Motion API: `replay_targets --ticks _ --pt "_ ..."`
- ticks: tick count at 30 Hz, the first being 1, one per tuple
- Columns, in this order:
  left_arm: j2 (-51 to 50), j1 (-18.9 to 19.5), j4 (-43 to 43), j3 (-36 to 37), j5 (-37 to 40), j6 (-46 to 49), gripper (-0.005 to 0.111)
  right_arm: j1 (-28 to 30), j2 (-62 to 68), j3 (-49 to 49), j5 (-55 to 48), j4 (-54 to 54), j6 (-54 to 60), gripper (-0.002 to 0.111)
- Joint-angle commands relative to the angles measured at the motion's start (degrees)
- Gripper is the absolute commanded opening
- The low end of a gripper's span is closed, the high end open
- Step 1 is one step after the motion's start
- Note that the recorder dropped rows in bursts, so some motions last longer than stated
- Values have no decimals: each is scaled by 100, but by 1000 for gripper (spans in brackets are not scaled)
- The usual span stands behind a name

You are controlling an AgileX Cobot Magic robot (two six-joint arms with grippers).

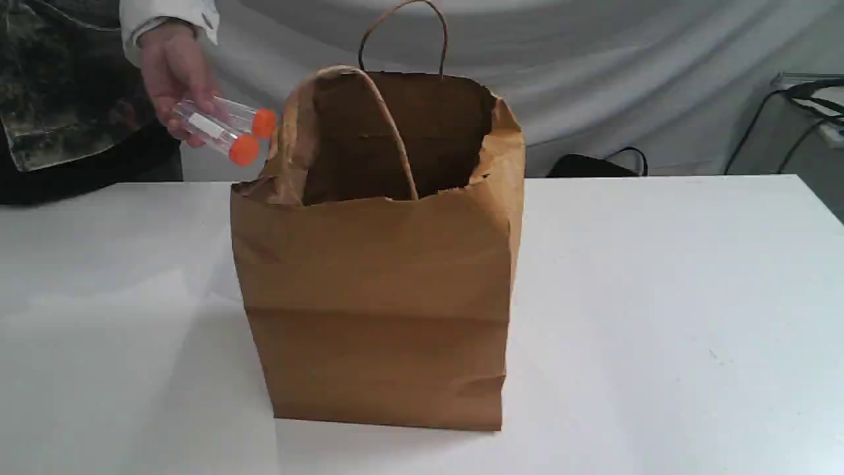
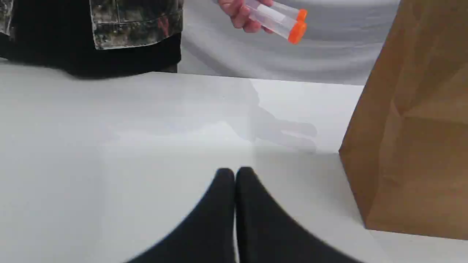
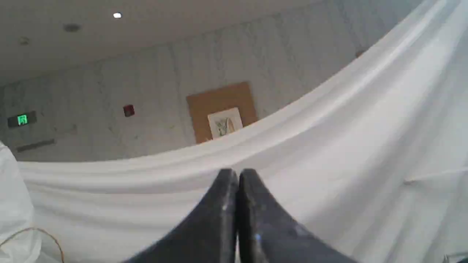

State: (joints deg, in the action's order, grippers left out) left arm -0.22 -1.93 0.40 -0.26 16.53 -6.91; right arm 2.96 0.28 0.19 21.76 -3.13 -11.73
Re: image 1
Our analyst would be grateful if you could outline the black bag behind table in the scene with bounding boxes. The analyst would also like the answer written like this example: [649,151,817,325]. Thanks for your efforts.
[546,146,650,178]

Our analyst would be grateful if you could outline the camouflage jacket person torso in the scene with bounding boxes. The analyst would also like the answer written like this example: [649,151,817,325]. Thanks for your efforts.
[1,1,182,206]

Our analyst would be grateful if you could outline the grey draped backdrop cloth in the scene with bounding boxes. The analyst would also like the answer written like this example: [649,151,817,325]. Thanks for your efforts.
[202,1,842,175]

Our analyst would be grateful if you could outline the brown paper bag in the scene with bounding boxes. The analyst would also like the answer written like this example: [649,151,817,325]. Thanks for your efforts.
[230,28,526,432]

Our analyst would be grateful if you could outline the person's left hand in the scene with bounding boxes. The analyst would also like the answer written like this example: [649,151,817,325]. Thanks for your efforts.
[140,18,220,148]

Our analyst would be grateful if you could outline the black cables at right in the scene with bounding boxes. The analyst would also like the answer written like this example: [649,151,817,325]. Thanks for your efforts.
[723,79,844,175]

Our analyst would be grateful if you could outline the white sleeve forearm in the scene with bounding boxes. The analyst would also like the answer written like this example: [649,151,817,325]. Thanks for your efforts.
[119,1,220,67]

